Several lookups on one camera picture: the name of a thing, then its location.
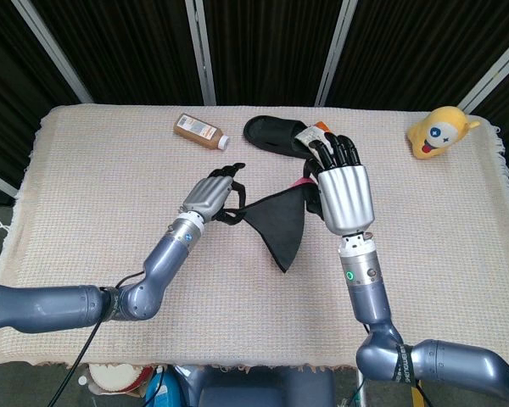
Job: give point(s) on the left silver and black robot hand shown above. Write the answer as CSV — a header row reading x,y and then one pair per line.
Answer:
x,y
208,197

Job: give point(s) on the right silver and black robot hand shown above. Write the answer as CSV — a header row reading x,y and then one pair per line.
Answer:
x,y
348,199

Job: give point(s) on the pink cloth black backing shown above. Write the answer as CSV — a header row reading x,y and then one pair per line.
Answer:
x,y
275,224

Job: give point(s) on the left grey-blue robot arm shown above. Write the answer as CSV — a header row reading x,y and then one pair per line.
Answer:
x,y
46,305

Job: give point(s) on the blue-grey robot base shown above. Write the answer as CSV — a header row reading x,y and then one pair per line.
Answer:
x,y
258,390

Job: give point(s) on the brown bottle with white cap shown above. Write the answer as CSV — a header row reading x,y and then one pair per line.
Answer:
x,y
197,131

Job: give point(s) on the white and orange snack packet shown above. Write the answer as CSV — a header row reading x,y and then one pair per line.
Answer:
x,y
307,135

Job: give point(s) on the black slipper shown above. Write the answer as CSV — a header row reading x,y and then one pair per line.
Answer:
x,y
267,131

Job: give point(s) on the beige woven tablecloth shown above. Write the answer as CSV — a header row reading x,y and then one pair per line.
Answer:
x,y
89,191

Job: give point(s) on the yellow plush toy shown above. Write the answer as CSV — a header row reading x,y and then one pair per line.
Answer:
x,y
449,123

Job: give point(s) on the metal table leg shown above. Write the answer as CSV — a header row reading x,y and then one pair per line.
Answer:
x,y
361,390

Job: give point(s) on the blue plastic container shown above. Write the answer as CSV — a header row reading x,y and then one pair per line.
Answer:
x,y
159,390

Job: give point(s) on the white partition post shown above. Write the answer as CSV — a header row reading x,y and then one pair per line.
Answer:
x,y
336,51
201,51
0,182
492,76
53,51

